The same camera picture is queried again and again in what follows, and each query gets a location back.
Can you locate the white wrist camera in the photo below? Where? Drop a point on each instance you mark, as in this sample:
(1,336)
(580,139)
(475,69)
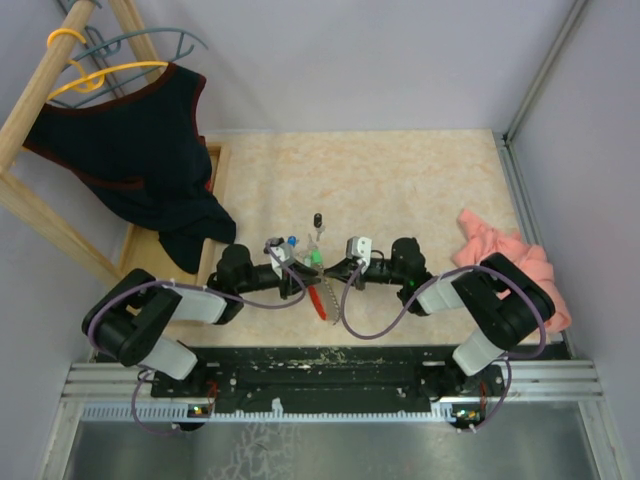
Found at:
(281,254)
(359,248)

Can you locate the dark navy vest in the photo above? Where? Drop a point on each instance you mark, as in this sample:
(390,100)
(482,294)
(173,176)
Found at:
(144,158)

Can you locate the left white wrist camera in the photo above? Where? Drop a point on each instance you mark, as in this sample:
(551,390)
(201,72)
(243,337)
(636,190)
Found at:
(281,254)

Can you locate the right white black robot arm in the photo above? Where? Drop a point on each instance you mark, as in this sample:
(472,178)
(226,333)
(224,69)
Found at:
(508,307)

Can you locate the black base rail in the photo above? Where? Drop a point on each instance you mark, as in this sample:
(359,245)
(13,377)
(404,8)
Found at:
(349,380)

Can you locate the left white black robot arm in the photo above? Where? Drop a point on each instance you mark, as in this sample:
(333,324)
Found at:
(128,323)

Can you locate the green tag key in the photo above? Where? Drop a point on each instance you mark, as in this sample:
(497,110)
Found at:
(314,257)

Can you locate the black tag key upper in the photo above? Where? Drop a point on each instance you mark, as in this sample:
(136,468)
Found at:
(319,225)

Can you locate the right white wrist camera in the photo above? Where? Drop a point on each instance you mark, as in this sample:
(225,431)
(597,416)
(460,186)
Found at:
(359,248)

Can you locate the teal plastic hanger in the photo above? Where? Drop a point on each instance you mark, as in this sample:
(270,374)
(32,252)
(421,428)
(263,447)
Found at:
(141,46)

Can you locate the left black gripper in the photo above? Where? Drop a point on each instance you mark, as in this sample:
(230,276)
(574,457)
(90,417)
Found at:
(292,286)

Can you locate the yellow plastic hanger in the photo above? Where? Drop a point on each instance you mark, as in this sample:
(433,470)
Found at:
(85,75)

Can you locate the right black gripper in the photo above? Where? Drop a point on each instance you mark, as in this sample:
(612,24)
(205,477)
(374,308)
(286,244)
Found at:
(345,270)

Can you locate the aluminium frame post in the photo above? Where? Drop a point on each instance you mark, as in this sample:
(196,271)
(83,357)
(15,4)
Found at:
(567,30)

